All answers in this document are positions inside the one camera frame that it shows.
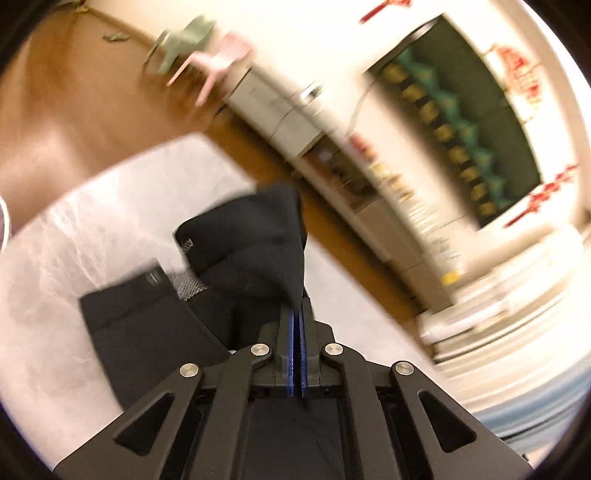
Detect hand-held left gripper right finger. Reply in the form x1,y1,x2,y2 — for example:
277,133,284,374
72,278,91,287
299,298,533,480

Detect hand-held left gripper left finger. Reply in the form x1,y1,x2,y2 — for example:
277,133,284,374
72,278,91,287
53,307,296,480

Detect black pants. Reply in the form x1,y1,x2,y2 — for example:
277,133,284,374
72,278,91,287
78,182,311,409

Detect long grey sideboard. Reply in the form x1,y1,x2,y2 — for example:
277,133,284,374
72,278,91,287
225,65,468,320

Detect plate of red fruit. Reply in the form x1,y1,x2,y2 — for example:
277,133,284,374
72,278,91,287
348,134,376,158

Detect blue curtain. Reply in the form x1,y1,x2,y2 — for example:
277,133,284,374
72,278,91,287
480,369,591,440

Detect red hanging knot decoration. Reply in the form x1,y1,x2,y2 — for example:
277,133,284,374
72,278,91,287
359,0,413,25
503,164,579,230

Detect pink plastic chair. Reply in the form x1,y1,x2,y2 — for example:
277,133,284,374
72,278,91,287
166,32,256,108

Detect green plastic chair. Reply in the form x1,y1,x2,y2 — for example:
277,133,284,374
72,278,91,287
143,15,217,77

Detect dark screen cable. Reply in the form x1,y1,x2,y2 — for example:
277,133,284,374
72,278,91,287
348,80,380,136

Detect red wall decoration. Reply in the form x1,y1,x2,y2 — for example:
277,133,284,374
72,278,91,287
488,44,546,108

